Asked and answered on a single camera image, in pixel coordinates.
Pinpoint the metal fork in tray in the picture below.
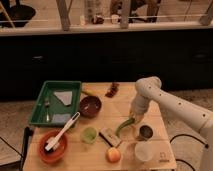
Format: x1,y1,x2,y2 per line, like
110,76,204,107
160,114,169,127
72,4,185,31
45,98,50,122

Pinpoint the white dish brush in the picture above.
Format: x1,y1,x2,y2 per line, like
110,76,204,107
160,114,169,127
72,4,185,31
45,112,80,151

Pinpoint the green plastic tray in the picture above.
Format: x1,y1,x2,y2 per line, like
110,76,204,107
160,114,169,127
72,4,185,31
29,81,82,127

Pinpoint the green pepper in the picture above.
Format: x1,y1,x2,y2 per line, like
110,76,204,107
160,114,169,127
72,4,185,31
115,118,135,137

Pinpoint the dark metal cup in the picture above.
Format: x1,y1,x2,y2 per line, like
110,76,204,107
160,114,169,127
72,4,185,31
138,125,153,141

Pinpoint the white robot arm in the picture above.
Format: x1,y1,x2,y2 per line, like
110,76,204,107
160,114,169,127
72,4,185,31
130,76,213,171

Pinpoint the grey rectangular block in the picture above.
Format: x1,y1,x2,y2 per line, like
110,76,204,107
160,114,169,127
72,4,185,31
99,128,121,147

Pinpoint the small green cup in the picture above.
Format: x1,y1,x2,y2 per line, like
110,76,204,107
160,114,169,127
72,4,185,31
81,127,97,144

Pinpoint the orange peach fruit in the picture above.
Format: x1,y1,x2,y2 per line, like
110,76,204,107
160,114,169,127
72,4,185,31
106,147,121,163

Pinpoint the grey cloth in tray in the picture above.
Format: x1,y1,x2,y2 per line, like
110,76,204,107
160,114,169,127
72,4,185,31
54,91,72,106

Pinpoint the orange bowl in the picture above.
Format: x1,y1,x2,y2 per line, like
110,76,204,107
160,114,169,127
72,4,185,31
38,130,68,164

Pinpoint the dark red bowl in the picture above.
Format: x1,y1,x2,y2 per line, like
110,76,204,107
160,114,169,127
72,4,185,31
79,96,102,118

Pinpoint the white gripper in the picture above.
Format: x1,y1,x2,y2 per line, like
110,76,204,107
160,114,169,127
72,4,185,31
130,94,149,124

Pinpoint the yellow banana piece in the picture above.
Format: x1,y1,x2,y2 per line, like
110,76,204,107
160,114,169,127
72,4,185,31
81,90,96,96

